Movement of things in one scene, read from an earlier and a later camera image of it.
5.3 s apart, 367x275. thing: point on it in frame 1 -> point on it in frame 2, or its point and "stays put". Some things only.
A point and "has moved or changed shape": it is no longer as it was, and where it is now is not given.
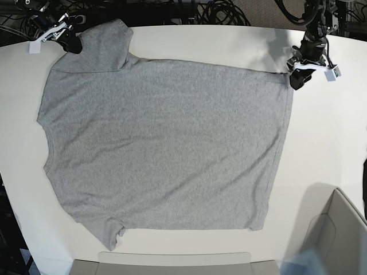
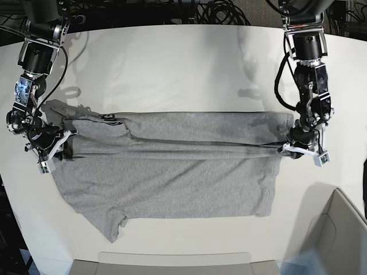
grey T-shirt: [137, 144] has moved or changed shape
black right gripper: [312, 50] -> [299, 137]
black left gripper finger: [70, 42] -> [68, 149]
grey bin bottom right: [339, 235] stays put
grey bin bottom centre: [118, 263] stays put
